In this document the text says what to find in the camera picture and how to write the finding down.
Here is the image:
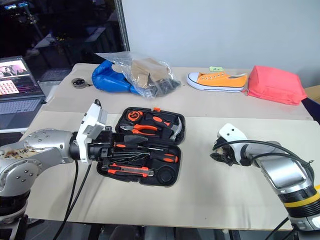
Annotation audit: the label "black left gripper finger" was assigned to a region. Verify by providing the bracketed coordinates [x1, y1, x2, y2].
[123, 134, 149, 144]
[109, 152, 151, 163]

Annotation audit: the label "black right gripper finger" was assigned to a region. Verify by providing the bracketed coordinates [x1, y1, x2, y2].
[209, 152, 226, 163]

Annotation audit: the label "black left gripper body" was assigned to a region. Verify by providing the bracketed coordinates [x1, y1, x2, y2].
[87, 126, 116, 174]

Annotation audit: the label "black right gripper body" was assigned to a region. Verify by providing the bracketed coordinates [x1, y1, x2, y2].
[211, 136, 242, 168]

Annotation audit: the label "orange black utility knife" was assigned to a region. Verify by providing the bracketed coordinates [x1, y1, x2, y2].
[107, 162, 154, 178]

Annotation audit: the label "short black orange screwdriver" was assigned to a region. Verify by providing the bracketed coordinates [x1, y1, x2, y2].
[113, 141, 167, 152]

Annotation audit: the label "long black orange screwdriver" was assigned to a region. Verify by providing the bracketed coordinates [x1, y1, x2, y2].
[117, 149, 180, 164]

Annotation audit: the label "black tool case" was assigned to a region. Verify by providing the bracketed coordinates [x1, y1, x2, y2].
[96, 106, 186, 187]

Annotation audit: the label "orange black tape measure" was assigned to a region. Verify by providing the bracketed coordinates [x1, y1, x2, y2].
[126, 109, 144, 123]

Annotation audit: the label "narrow beige table cover sheet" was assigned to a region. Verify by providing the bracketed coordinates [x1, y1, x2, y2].
[41, 62, 315, 121]

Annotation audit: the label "large beige table cover sheet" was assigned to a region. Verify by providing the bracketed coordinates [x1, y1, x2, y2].
[22, 109, 320, 231]

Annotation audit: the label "blue plastic bag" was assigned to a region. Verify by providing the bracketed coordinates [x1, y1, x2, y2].
[91, 59, 141, 96]

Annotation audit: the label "brown cardboard piece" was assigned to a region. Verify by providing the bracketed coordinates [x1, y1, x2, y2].
[131, 57, 170, 89]

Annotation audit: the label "round metal keyring reel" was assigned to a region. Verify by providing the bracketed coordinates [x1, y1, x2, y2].
[71, 77, 94, 89]

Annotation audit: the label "clear plastic bag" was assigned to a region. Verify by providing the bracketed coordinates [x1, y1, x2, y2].
[94, 51, 182, 100]

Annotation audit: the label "orange canvas sneaker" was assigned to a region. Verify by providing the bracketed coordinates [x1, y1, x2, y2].
[186, 71, 249, 94]

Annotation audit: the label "red fabric pouch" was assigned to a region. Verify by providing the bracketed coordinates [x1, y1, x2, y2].
[246, 65, 308, 107]

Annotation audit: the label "open grey laptop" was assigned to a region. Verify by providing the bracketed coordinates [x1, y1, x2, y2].
[0, 56, 48, 131]

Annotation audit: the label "dark blue chair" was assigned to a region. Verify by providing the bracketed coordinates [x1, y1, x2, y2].
[301, 97, 320, 124]

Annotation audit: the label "brown cardboard box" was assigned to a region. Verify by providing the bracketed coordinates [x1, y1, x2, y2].
[303, 84, 320, 104]

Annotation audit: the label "orange handled pliers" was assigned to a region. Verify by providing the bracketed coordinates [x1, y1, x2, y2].
[119, 124, 159, 137]

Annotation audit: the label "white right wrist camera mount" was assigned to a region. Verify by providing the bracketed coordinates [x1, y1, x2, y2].
[216, 123, 249, 166]

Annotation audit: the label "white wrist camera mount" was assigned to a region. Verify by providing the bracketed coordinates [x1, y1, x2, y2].
[75, 102, 109, 165]
[216, 123, 249, 166]

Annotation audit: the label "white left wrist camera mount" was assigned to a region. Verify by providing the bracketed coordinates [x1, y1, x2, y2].
[75, 102, 109, 165]

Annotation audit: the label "claw hammer with black handle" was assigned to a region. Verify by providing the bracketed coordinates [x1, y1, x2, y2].
[143, 112, 185, 142]

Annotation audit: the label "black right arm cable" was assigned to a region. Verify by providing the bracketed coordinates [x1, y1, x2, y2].
[213, 139, 316, 191]

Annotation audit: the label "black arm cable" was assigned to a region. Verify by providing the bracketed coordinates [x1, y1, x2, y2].
[213, 139, 316, 191]
[52, 159, 93, 240]

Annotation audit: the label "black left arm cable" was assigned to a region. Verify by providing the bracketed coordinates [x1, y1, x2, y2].
[52, 159, 93, 240]

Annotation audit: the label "grey window frame post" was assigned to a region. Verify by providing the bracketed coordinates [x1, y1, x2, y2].
[114, 0, 131, 53]

